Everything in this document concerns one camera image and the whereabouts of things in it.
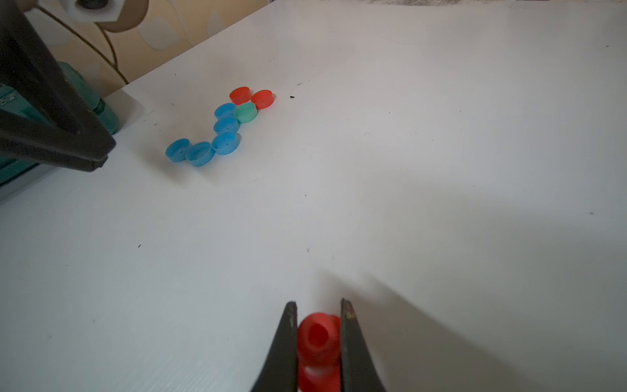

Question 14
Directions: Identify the red stamp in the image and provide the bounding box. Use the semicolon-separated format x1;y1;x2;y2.
297;313;341;392

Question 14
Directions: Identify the blue cap middle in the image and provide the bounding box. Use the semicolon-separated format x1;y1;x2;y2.
213;115;240;135

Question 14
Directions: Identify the green cap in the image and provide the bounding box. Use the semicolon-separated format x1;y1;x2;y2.
233;102;258;123

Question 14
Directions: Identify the green cloth bag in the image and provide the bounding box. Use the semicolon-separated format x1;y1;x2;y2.
1;61;119;186

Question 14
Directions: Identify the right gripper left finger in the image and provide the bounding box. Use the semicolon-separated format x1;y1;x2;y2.
251;302;298;392

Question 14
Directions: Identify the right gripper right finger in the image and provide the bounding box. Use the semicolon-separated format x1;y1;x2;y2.
341;298;386;392

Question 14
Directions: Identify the medium red cap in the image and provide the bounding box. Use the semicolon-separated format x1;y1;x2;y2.
251;90;275;110

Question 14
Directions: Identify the large red cap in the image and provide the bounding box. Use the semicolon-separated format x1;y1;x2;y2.
230;87;252;106

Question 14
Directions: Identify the blue cap right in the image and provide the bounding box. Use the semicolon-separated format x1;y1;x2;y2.
212;132;240;155

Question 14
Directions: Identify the blue cap bottom left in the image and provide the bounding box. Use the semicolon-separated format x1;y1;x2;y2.
165;138;192;163

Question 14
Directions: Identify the large blue cap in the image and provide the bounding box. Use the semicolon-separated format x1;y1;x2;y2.
214;102;237;120

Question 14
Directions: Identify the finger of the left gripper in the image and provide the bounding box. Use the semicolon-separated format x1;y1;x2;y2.
1;110;116;172
1;1;92;126

